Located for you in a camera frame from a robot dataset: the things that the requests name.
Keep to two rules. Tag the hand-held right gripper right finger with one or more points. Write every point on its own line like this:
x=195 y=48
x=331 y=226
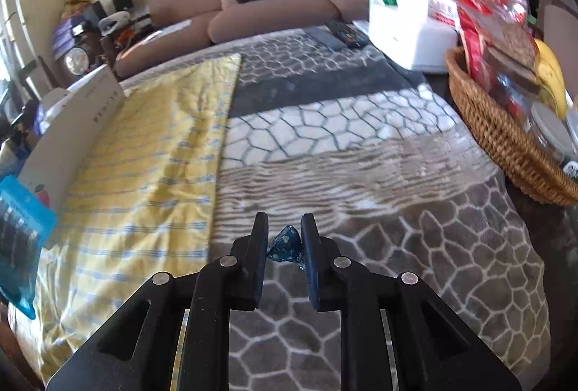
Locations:
x=311 y=264

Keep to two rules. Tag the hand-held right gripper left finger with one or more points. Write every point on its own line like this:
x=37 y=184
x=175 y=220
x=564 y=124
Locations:
x=259 y=246

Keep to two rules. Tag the blue candy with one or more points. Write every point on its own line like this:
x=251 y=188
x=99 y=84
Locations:
x=284 y=244

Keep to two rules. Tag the white cardboard box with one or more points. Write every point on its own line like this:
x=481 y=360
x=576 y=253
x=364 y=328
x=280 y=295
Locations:
x=76 y=133

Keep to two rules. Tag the clear blue plastic case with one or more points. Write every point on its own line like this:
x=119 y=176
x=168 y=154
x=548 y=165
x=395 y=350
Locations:
x=22 y=242

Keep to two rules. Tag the grey patterned blanket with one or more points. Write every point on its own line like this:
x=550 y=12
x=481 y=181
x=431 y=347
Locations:
x=361 y=174

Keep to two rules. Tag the yellow plaid cloth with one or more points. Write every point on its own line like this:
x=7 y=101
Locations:
x=149 y=174

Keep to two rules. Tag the grey remote control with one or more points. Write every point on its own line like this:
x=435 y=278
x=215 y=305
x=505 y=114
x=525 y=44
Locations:
x=326 y=38

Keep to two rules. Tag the wicker basket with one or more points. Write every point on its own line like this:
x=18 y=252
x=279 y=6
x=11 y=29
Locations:
x=496 y=133

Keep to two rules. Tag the brown sofa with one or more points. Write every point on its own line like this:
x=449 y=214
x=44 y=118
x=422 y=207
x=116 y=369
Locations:
x=271 y=18

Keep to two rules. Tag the black remote control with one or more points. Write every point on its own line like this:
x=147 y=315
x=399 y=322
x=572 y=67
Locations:
x=347 y=34

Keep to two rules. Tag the white storage box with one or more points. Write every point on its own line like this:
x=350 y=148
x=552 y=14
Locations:
x=406 y=43

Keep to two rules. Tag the round printed tin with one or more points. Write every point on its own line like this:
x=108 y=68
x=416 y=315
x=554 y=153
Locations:
x=75 y=60

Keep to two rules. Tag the white handheld massager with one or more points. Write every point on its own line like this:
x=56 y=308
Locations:
x=115 y=23

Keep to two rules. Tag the glass jar with lid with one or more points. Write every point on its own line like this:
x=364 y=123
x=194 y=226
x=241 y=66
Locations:
x=551 y=133

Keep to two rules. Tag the dark wooden chair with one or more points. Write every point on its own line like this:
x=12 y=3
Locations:
x=27 y=102

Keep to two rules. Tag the purple tissue box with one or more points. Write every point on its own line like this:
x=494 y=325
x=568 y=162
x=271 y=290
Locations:
x=65 y=42
x=67 y=27

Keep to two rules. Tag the red snack bag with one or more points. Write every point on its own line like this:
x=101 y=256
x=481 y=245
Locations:
x=478 y=34

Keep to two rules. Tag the brown snack bag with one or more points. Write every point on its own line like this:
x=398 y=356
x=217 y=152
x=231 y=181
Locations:
x=512 y=57

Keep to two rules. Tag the golden gift bag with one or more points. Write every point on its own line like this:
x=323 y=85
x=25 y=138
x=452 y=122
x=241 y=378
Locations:
x=76 y=7

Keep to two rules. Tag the yellow banana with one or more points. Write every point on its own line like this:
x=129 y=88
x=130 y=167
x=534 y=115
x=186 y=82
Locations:
x=551 y=75

